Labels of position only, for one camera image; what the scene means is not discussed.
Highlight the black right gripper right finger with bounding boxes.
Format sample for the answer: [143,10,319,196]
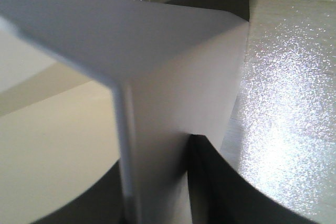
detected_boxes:
[187,135,312,223]

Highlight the white paper trash bin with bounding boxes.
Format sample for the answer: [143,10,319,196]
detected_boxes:
[1,0,249,223]

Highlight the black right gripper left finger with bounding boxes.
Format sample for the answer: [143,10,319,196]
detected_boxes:
[34,162,126,223]

